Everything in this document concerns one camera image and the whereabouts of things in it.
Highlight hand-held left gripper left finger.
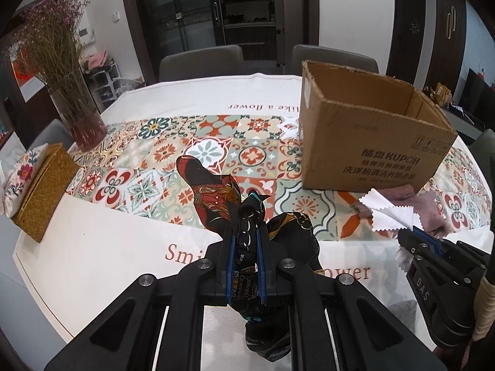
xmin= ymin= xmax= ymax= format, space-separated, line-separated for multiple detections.
xmin=43 ymin=224 xmax=238 ymax=371

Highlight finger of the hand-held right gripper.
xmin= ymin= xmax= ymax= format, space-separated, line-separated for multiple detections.
xmin=412 ymin=225 xmax=495 ymax=268
xmin=398 ymin=230 xmax=488 ymax=285

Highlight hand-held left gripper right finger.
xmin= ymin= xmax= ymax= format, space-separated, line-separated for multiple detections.
xmin=256 ymin=223 xmax=446 ymax=371

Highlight white zigzag-edged cloth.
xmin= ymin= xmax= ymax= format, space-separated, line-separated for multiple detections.
xmin=359 ymin=188 xmax=416 ymax=233

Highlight black red patterned scarf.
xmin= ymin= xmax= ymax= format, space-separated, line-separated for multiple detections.
xmin=176 ymin=156 xmax=321 ymax=362

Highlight cardboard box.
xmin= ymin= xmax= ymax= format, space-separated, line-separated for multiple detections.
xmin=299 ymin=60 xmax=459 ymax=194

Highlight person's right forearm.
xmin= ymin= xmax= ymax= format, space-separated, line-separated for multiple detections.
xmin=472 ymin=274 xmax=495 ymax=343

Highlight purple cloth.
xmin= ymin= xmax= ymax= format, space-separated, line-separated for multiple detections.
xmin=350 ymin=185 xmax=451 ymax=237

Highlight tile-patterned white tablecloth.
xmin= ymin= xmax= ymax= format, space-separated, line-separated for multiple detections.
xmin=13 ymin=71 xmax=495 ymax=348

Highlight yellow boxes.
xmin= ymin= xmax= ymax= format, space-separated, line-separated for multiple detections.
xmin=433 ymin=82 xmax=453 ymax=105

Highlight black television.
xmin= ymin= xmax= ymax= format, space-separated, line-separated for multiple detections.
xmin=462 ymin=67 xmax=495 ymax=124

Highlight woven tissue box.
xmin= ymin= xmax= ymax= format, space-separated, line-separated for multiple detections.
xmin=11 ymin=143 xmax=80 ymax=243

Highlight glass vase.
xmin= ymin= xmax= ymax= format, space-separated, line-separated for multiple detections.
xmin=50 ymin=67 xmax=108 ymax=152

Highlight dark room door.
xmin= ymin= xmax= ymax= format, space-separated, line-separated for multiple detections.
xmin=392 ymin=0 xmax=426 ymax=74

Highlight white shoe rack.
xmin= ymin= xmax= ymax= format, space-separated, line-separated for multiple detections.
xmin=87 ymin=60 xmax=121 ymax=105

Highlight floral fabric tissue pouch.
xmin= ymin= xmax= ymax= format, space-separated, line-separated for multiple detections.
xmin=2 ymin=143 xmax=49 ymax=217

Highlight dark sliding glass door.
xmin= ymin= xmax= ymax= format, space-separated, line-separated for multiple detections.
xmin=120 ymin=0 xmax=310 ymax=83

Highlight brown wooden door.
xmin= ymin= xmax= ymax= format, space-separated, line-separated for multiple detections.
xmin=0 ymin=39 xmax=53 ymax=149

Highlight dried pink flowers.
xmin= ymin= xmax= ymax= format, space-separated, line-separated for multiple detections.
xmin=11 ymin=0 xmax=91 ymax=97

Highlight dark slatted wall panel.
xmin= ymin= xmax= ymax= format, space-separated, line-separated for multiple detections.
xmin=427 ymin=0 xmax=467 ymax=86

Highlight red wall poster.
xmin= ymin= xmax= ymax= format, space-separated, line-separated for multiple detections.
xmin=11 ymin=56 xmax=39 ymax=103

